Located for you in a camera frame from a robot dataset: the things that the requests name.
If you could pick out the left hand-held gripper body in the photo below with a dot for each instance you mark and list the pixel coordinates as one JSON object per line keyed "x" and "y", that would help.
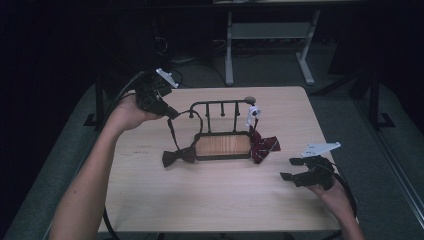
{"x": 151, "y": 91}

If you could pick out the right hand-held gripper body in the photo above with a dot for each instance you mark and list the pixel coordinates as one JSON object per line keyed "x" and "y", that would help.
{"x": 318, "y": 175}

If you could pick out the red striped bow tie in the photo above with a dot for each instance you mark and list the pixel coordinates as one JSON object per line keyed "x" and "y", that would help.
{"x": 263, "y": 145}

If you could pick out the dark bow tie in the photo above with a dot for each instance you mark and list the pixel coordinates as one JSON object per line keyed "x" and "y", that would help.
{"x": 180, "y": 155}

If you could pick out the black rack with wooden tray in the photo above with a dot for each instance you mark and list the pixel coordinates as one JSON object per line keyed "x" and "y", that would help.
{"x": 222, "y": 145}

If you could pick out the person's right hand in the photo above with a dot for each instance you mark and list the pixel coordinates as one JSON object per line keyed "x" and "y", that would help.
{"x": 330, "y": 198}

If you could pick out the person's left hand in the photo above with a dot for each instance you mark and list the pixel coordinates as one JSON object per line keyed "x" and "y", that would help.
{"x": 128, "y": 115}

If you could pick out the black metal stand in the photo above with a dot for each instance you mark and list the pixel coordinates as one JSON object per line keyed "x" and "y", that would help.
{"x": 99, "y": 103}
{"x": 375, "y": 100}

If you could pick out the grey round cap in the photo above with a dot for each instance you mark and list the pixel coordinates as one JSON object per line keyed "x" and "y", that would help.
{"x": 250, "y": 99}

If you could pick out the white metal desk frame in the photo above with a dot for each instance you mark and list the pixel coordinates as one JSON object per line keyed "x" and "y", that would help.
{"x": 266, "y": 30}

